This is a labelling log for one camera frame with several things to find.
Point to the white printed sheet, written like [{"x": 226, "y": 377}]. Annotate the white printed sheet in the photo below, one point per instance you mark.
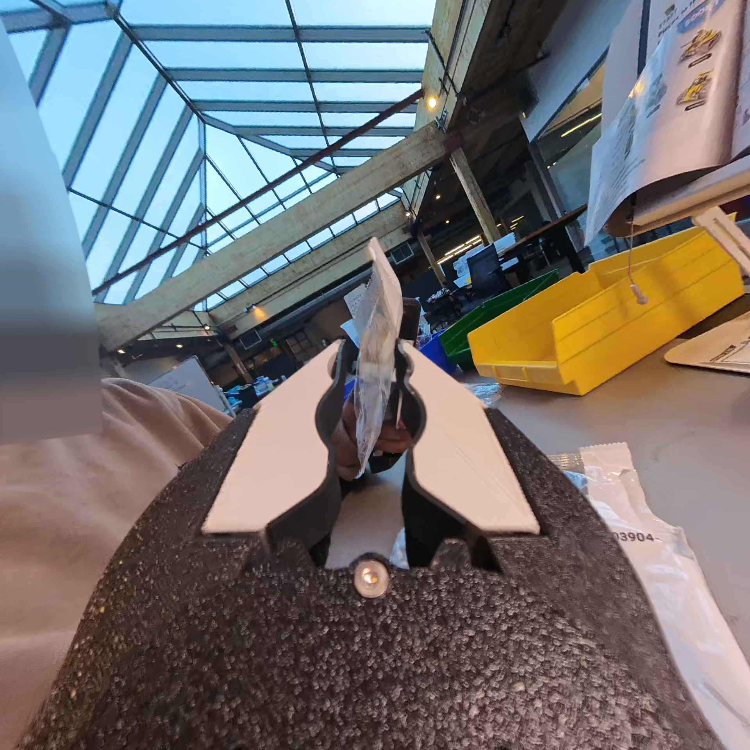
[{"x": 715, "y": 346}]

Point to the instruction booklet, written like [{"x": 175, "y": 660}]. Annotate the instruction booklet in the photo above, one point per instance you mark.
[{"x": 668, "y": 117}]

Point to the blue storage bin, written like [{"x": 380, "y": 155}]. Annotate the blue storage bin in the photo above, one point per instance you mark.
[{"x": 436, "y": 354}]

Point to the black office chair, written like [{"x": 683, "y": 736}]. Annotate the black office chair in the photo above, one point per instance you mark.
[{"x": 486, "y": 272}]

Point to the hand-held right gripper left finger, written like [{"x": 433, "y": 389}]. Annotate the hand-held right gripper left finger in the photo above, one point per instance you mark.
[{"x": 275, "y": 469}]

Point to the green storage bin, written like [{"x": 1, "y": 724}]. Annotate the green storage bin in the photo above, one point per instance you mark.
[{"x": 481, "y": 322}]

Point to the beige booklet stand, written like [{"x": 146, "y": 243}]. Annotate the beige booklet stand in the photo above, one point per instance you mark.
[{"x": 703, "y": 193}]

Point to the person's left hand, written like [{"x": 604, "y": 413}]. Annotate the person's left hand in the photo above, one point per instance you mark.
[{"x": 396, "y": 440}]

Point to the small clear bag white label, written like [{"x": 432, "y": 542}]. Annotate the small clear bag white label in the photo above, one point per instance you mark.
[{"x": 377, "y": 328}]

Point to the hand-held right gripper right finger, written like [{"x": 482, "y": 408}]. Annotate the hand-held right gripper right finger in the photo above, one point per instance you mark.
[{"x": 469, "y": 469}]

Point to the yellow storage bin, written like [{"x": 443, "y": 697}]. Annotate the yellow storage bin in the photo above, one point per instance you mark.
[{"x": 586, "y": 328}]

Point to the grey desk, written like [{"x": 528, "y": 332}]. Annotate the grey desk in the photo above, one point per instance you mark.
[{"x": 563, "y": 416}]

